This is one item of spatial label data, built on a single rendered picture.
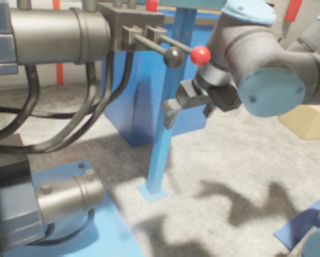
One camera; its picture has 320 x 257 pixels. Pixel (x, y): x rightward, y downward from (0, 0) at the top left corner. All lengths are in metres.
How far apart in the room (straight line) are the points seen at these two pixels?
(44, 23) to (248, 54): 0.36
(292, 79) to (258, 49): 0.07
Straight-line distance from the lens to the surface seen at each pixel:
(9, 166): 0.78
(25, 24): 0.52
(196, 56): 0.46
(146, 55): 1.53
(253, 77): 0.40
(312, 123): 2.54
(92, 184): 0.80
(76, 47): 0.54
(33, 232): 0.78
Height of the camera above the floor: 1.10
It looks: 32 degrees down
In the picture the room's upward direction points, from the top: 10 degrees clockwise
